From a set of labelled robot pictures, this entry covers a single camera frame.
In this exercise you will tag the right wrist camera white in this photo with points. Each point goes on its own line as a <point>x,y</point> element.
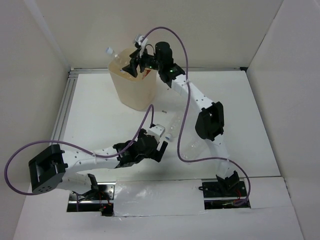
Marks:
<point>141,42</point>

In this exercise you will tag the aluminium frame rail back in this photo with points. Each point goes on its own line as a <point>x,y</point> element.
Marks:
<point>212,69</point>

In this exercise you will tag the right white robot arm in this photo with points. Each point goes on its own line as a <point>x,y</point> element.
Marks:
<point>210,121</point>

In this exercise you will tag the clear bottle blue cap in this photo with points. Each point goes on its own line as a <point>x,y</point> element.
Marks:
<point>174,126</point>

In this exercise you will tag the aluminium frame rail left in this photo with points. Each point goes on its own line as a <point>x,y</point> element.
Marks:
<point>65,107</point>

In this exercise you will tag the red cap labelled bottle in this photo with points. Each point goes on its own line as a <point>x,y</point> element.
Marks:
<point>145,73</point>

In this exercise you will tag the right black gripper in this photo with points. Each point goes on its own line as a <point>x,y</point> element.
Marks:
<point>131,68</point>

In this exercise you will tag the beige plastic bin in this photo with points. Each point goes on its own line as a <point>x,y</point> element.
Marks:
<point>135,92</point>

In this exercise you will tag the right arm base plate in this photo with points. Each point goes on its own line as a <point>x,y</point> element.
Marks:
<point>216,199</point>

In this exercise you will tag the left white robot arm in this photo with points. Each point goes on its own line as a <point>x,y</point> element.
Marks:
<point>55,168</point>

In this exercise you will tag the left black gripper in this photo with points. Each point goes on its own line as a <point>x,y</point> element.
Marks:
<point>156,154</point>

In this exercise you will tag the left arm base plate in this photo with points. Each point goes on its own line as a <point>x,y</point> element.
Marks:
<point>101,202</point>

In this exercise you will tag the aluminium frame rail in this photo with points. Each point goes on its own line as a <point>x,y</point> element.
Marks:
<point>65,107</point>
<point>212,69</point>

